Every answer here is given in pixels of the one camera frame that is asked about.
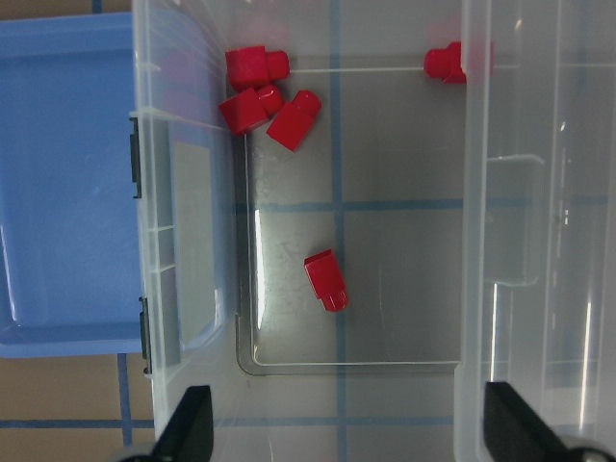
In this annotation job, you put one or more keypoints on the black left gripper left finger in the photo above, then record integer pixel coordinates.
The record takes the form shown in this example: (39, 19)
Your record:
(189, 434)

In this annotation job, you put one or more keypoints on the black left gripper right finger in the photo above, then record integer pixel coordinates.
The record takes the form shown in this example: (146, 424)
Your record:
(512, 431)

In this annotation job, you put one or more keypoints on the blue plastic tray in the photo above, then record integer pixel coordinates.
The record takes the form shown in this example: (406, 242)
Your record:
(70, 266)

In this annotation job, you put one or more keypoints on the red block box centre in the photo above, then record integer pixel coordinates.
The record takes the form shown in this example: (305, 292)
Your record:
(326, 279)

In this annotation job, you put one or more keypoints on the clear plastic storage box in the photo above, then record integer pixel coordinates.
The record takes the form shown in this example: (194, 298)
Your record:
(474, 226)

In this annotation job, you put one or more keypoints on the red block tilted middle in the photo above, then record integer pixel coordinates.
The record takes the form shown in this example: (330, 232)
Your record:
(295, 120)

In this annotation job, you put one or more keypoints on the red block left corner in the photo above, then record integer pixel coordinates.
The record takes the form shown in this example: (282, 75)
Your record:
(251, 108)

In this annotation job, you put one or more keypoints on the red block corner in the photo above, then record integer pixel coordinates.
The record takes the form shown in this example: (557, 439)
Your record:
(251, 108)
(255, 67)

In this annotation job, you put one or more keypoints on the red block top corner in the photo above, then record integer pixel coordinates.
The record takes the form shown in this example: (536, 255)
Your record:
(255, 67)

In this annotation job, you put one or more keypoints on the red block far right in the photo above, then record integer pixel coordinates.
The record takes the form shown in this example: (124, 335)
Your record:
(454, 63)

